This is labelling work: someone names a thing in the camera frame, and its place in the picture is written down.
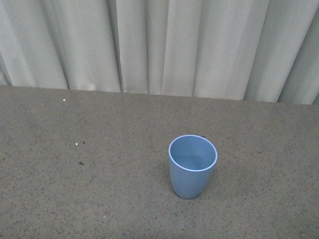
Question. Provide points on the blue plastic cup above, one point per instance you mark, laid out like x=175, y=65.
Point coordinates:
x=191, y=162

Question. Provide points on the white pleated curtain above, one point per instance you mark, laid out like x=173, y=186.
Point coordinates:
x=255, y=50

